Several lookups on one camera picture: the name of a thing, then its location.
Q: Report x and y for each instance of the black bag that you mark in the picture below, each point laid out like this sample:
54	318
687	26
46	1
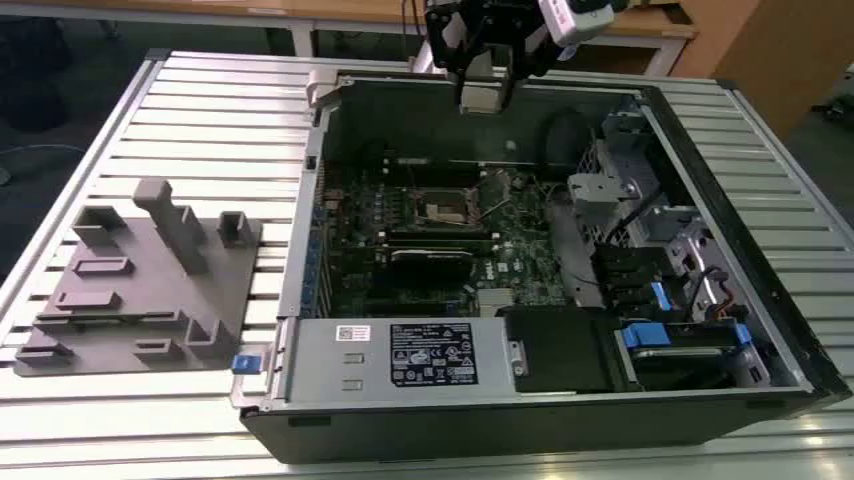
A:
33	75

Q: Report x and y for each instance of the blue plastic clip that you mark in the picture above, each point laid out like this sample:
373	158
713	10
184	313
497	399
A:
659	295

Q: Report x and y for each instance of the metal CPU socket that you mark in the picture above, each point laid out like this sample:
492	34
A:
443	210

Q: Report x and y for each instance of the silver perforated drive cage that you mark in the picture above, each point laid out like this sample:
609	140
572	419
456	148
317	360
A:
629	150

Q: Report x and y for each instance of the blue case latch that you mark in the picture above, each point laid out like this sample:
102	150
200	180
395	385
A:
246	364

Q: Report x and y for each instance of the black plastic bay bracket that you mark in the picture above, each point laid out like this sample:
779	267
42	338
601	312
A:
627	270

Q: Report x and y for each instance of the black plastic fan shroud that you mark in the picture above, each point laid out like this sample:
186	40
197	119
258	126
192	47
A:
567	350

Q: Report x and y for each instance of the black graphics card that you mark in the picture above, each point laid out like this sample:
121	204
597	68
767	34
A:
429	270

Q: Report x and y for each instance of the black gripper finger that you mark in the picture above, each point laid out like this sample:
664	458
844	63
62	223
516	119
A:
464	87
516	65

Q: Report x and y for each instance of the grey metal bracket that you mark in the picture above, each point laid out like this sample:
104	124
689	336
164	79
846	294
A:
596	190

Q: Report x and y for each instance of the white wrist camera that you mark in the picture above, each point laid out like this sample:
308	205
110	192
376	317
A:
573	17

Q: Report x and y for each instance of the hard disk in blue carrier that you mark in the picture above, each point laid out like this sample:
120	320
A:
640	334

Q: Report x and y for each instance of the wooden desk white frame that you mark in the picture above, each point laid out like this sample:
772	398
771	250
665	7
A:
347	7

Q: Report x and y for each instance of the thin metal locking lever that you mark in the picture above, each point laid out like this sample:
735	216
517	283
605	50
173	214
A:
495	209

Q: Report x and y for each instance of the grey power supply unit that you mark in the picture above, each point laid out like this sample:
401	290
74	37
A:
320	360

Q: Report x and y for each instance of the silver square CPU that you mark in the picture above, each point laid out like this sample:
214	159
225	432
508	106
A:
481	97

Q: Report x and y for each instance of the silver chipset heat sink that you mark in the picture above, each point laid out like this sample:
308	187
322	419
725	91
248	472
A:
496	297

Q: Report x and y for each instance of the grey plastic parts rack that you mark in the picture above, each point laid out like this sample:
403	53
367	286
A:
153	300

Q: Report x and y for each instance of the grey metal support bar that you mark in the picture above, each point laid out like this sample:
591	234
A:
573	250

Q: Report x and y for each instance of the wooden cabinet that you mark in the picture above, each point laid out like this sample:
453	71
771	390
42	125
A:
787	50

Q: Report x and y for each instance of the black open PC case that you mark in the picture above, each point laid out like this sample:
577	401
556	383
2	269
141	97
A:
467	435

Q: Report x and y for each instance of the green motherboard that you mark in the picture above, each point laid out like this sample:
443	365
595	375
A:
527	250

